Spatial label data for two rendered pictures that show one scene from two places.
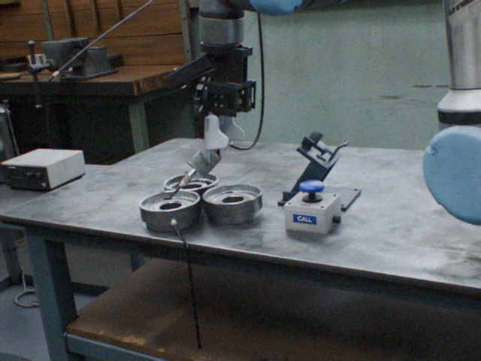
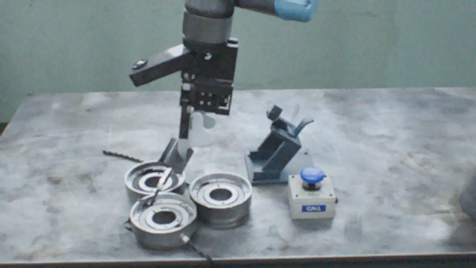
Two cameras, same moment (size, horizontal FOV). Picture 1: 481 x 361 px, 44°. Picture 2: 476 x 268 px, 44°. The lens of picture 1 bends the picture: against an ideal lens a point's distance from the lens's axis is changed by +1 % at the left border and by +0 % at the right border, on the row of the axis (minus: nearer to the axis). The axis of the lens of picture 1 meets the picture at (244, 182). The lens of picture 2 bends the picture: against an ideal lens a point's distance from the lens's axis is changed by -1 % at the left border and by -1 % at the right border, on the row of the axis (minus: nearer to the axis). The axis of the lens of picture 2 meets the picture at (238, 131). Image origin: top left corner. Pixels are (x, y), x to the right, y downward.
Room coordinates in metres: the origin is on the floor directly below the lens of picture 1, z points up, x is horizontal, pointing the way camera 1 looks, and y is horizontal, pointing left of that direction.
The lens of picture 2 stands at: (0.27, 0.44, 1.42)
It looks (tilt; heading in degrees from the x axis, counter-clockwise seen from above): 29 degrees down; 328
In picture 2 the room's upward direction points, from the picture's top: straight up
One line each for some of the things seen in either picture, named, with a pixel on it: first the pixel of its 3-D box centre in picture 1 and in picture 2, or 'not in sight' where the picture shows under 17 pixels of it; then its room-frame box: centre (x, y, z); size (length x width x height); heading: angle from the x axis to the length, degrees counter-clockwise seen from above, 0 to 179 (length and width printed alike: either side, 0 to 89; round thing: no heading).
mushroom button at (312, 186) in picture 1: (312, 196); (312, 183); (0.91, -0.11, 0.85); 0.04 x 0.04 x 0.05
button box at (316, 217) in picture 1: (316, 211); (314, 196); (0.91, -0.11, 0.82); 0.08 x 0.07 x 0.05; 60
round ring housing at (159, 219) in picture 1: (170, 210); (164, 221); (0.98, 0.13, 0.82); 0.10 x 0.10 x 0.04
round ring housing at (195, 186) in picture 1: (192, 191); (155, 185); (1.08, 0.10, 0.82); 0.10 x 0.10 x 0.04
